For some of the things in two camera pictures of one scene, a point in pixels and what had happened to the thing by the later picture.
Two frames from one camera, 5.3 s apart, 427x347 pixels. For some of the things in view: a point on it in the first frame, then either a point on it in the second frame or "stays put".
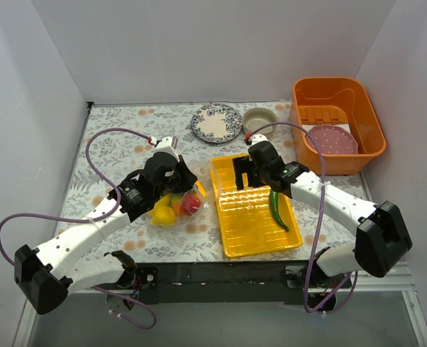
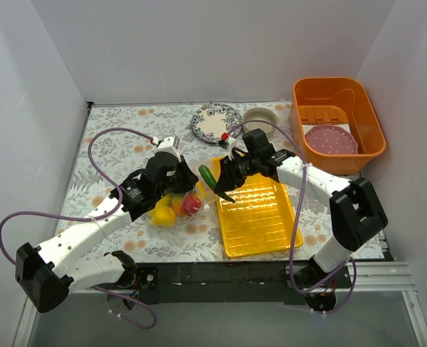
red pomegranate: (191, 203) stays put
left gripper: (186, 175) stays put
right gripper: (251, 173) -> (226, 173)
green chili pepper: (274, 196) -> (211, 181)
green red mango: (176, 200) stays put
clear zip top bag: (175, 208) stays put
